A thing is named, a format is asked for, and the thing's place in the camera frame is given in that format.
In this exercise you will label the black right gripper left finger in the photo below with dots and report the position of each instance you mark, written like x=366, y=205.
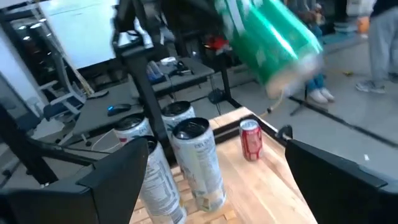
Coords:
x=87, y=202

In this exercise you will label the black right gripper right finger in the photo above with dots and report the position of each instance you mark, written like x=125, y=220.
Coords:
x=342, y=199

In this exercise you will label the green Sprite can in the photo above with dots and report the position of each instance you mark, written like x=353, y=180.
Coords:
x=270, y=40

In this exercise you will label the red Coca-Cola can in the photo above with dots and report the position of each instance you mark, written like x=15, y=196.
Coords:
x=251, y=143

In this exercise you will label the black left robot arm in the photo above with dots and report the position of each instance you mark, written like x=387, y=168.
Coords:
x=149, y=93

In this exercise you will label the wooden slatted shelf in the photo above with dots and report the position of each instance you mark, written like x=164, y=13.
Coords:
x=217, y=218

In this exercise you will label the red toolbox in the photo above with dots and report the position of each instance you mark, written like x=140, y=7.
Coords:
x=217, y=43

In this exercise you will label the black desk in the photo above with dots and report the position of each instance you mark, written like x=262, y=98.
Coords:
x=93, y=119

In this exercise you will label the black computer mouse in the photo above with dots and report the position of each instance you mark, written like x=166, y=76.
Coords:
x=119, y=109

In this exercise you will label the grey office chair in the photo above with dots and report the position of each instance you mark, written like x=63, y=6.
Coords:
x=66, y=99

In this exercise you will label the person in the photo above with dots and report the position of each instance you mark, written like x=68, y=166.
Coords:
x=320, y=95
x=382, y=46

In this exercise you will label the black smartphone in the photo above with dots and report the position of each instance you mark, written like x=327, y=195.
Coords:
x=99, y=94

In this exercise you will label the white whiteboard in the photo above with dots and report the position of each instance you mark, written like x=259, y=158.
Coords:
x=81, y=34

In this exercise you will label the black storage rack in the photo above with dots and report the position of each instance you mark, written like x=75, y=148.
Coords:
x=34, y=40

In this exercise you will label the black overhead rig frame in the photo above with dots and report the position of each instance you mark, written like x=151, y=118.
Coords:
x=28, y=152

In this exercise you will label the black aluminium table frame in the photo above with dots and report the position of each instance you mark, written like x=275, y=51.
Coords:
x=228, y=128

